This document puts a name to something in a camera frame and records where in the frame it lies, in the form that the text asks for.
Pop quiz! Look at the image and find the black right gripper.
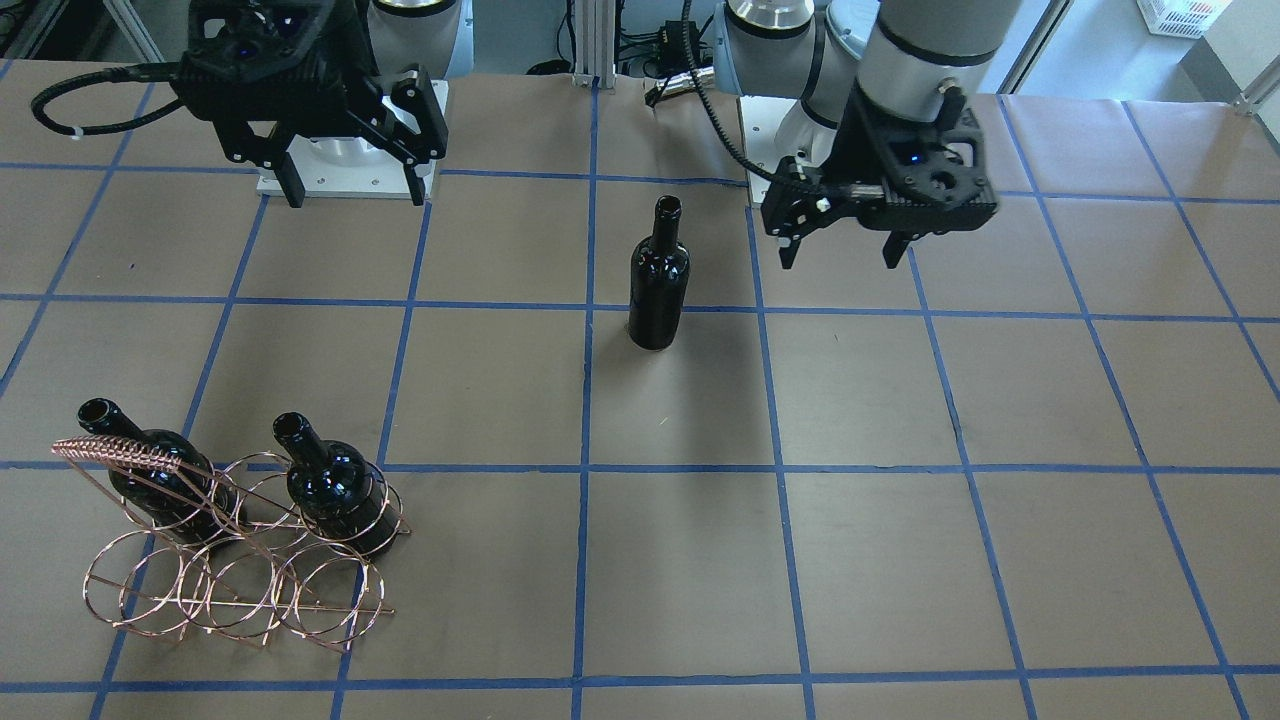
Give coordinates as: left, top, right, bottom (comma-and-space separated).
172, 1, 449, 208

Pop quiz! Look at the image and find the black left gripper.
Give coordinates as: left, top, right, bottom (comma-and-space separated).
760, 85, 998, 270

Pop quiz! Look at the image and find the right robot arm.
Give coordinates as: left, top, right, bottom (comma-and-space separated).
172, 1, 474, 208

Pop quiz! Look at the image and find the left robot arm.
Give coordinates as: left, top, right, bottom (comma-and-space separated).
713, 1, 1019, 269

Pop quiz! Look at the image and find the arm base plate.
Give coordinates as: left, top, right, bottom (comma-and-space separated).
288, 137, 411, 200
739, 96, 838, 176

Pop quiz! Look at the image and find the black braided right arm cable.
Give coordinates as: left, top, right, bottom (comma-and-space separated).
29, 61, 191, 138

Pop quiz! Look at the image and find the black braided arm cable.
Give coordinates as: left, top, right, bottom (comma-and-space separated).
29, 61, 191, 138
680, 0, 791, 186

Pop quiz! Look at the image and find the tangle of black cables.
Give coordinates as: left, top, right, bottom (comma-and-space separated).
614, 0, 701, 76

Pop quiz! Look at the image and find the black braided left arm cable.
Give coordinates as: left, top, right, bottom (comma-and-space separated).
680, 0, 791, 186

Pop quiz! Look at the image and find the aluminium frame post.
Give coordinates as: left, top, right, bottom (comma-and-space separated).
570, 0, 620, 94

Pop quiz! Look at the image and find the copper wire wine basket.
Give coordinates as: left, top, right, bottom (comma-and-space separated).
51, 436, 396, 653

